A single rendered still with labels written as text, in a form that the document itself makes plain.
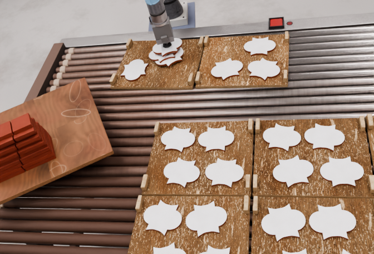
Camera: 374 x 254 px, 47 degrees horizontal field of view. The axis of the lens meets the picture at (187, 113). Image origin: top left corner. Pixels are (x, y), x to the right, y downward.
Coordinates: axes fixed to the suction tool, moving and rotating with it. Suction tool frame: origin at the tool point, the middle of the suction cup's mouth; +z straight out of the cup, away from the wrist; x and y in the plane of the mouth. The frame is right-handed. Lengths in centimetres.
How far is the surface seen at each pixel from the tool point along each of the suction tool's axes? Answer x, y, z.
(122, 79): -11.0, -24.7, 5.1
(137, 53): 7.1, -16.6, 5.2
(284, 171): -81, 37, 4
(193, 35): 14.1, 13.0, 7.4
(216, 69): -19.7, 21.0, 4.0
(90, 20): 200, -88, 99
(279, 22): 7, 57, 6
